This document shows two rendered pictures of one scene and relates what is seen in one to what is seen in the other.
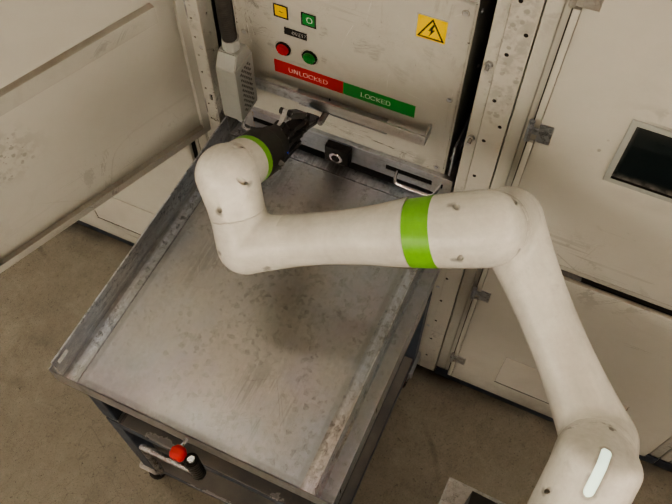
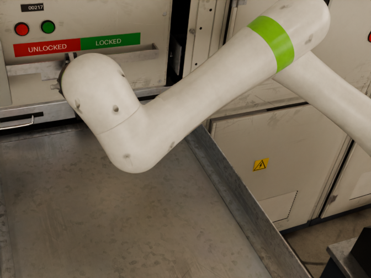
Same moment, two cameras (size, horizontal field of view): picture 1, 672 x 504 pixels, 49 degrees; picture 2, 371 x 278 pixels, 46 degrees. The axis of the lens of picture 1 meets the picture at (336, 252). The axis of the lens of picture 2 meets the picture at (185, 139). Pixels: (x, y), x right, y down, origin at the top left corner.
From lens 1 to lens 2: 87 cm
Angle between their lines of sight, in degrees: 38
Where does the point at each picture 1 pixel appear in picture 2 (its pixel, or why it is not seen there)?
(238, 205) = (128, 96)
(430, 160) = (154, 78)
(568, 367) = (363, 102)
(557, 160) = (252, 14)
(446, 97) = (162, 12)
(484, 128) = (200, 16)
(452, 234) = (301, 21)
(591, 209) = not seen: hidden behind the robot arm
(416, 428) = not seen: outside the picture
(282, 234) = (175, 103)
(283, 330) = (164, 230)
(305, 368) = (205, 241)
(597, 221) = not seen: hidden behind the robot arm
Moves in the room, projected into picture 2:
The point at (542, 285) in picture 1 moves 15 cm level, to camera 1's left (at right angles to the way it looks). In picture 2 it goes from (320, 64) to (287, 85)
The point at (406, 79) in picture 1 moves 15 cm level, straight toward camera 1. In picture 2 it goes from (131, 10) to (168, 33)
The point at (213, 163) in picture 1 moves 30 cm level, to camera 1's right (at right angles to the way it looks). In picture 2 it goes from (91, 65) to (208, 20)
